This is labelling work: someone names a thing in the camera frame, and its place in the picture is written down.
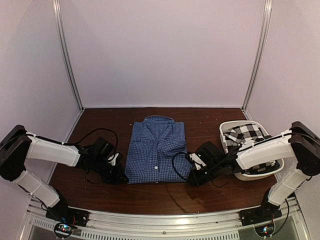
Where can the aluminium frame post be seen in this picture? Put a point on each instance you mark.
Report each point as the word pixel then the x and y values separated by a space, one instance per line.
pixel 65 53
pixel 264 30

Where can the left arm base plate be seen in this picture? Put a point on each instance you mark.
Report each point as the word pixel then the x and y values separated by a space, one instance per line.
pixel 72 216

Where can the right round circuit board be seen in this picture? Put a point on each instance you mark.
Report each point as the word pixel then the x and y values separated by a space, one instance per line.
pixel 265 230

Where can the white plastic basket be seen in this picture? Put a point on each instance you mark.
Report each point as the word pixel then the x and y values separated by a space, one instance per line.
pixel 250 175

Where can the left round circuit board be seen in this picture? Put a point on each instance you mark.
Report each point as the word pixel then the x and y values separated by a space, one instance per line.
pixel 63 230

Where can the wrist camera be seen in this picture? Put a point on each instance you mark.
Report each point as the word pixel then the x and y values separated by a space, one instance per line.
pixel 207 155
pixel 106 151

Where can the left aluminium frame post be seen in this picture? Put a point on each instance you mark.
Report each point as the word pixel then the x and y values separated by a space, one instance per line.
pixel 65 53

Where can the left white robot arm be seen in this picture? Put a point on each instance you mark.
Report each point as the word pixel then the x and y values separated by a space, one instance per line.
pixel 19 145

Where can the aluminium front rail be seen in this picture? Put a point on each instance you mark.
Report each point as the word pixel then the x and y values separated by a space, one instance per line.
pixel 221 225

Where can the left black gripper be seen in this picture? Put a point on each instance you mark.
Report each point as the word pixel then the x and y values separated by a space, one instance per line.
pixel 116 178

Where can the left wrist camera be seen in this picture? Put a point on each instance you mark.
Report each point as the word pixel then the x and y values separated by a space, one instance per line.
pixel 106 151

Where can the black white plaid shirt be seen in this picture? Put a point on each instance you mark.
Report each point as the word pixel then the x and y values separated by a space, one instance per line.
pixel 249 133

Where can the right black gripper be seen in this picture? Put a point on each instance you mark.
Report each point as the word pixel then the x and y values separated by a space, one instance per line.
pixel 196 180

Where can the blue checked long sleeve shirt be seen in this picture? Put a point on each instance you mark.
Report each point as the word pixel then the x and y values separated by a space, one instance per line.
pixel 156 152

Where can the right aluminium frame post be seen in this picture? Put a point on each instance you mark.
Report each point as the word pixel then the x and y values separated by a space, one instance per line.
pixel 264 30

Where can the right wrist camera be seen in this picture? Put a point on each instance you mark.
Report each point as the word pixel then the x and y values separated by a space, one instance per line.
pixel 207 155

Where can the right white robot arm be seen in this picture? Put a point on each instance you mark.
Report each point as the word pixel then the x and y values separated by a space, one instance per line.
pixel 297 142

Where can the round circuit board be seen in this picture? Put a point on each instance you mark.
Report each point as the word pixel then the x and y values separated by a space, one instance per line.
pixel 63 230
pixel 265 230

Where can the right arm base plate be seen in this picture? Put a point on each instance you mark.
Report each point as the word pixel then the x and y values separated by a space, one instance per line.
pixel 257 215

